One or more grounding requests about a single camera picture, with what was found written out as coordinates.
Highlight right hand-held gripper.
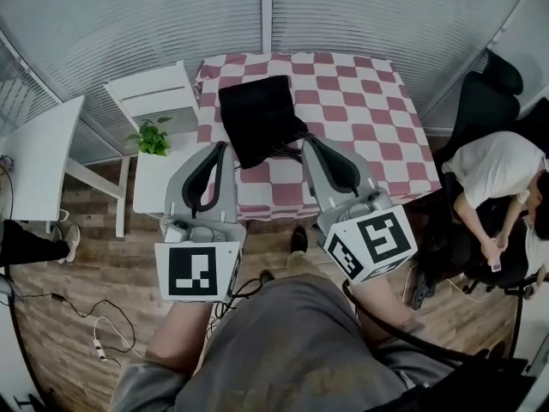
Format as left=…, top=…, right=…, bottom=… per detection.
left=301, top=139, right=419, bottom=286

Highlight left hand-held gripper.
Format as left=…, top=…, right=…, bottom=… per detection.
left=154, top=141, right=248, bottom=304

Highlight black cloth bag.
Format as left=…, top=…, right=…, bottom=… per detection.
left=217, top=74, right=314, bottom=170

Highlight person's right forearm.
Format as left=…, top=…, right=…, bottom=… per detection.
left=349, top=275, right=425, bottom=347

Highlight person's left forearm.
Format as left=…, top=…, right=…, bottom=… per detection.
left=145, top=300, right=215, bottom=377

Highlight white chair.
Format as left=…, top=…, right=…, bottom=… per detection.
left=105, top=60, right=202, bottom=221

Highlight person's right black shoe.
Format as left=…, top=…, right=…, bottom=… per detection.
left=290, top=225, right=309, bottom=255

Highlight red white checkered tablecloth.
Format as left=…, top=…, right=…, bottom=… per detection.
left=195, top=51, right=443, bottom=222

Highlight small green potted plant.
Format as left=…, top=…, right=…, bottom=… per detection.
left=124, top=117, right=173, bottom=157

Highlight person's khaki trousers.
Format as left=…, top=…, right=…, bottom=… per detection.
left=285, top=251, right=321, bottom=281

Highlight black office chair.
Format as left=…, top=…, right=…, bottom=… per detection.
left=432, top=48, right=525, bottom=175
left=512, top=96, right=549, bottom=145

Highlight white desk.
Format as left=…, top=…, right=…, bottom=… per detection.
left=0, top=94, right=132, bottom=239

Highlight person's grey shirt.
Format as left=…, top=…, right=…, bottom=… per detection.
left=109, top=272, right=464, bottom=412

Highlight white power strip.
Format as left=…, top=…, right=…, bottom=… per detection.
left=93, top=315, right=142, bottom=362

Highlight black round stand base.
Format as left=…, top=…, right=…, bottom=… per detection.
left=487, top=339, right=508, bottom=361

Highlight black chest pack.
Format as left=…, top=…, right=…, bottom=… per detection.
left=385, top=349, right=541, bottom=412

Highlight black cable with adapter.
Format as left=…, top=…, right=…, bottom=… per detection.
left=19, top=292, right=138, bottom=367

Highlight thick black cable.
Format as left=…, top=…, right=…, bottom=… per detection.
left=341, top=281, right=481, bottom=362

